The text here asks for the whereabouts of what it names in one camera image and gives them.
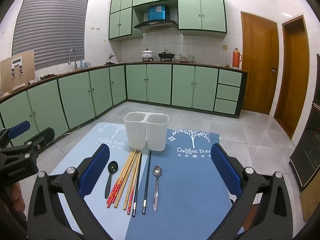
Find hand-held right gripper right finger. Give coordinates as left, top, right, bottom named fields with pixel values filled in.
left=211, top=143, right=293, bottom=240

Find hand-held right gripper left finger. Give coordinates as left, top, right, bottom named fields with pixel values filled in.
left=27, top=144, right=112, bottom=240

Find light blue printed placemat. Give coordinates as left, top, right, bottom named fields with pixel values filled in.
left=49, top=122, right=150, bottom=240

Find plain cardboard box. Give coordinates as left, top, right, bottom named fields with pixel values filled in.
left=299, top=180, right=320, bottom=222

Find green upper kitchen cabinets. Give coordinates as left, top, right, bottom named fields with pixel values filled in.
left=108, top=0, right=227, bottom=42

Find black appliance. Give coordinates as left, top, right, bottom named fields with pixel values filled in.
left=289, top=105, right=320, bottom=192

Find black range hood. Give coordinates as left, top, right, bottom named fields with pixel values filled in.
left=133, top=20, right=178, bottom=32

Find plain wooden door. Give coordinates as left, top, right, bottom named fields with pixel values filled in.
left=274, top=15, right=311, bottom=139

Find black spoon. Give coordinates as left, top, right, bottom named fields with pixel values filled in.
left=104, top=160, right=119, bottom=199

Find metal sink faucet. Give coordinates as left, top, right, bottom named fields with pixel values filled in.
left=68, top=48, right=77, bottom=71

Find orange thermos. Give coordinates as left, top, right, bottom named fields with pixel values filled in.
left=232, top=47, right=243, bottom=68

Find dark blue printed placemat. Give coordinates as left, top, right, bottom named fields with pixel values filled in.
left=125, top=128, right=237, bottom=240

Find green lower kitchen cabinets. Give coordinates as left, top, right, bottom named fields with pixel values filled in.
left=0, top=64, right=248, bottom=140

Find wooden door with handle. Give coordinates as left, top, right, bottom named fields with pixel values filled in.
left=240, top=11, right=280, bottom=115

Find grey window blind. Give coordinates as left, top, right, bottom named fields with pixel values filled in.
left=12, top=0, right=89, bottom=70

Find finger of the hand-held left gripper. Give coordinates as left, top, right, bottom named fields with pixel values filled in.
left=0, top=120, right=31, bottom=149
left=23, top=127, right=56, bottom=154

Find metal spoon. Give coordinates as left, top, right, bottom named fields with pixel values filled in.
left=153, top=165, right=163, bottom=211

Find white two-compartment utensil holder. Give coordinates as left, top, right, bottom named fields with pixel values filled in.
left=124, top=111, right=169, bottom=152

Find person's left hand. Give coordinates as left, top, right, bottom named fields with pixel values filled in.
left=11, top=181, right=26, bottom=213

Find black chopstick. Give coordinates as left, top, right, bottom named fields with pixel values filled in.
left=142, top=150, right=152, bottom=215
left=132, top=152, right=143, bottom=217

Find white cable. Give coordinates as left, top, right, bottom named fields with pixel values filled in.
left=54, top=124, right=80, bottom=140

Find green kitchen cabinets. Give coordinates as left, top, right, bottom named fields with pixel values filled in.
left=108, top=0, right=227, bottom=42
left=0, top=64, right=248, bottom=140

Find gas stove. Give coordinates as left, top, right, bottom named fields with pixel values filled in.
left=135, top=58, right=175, bottom=63

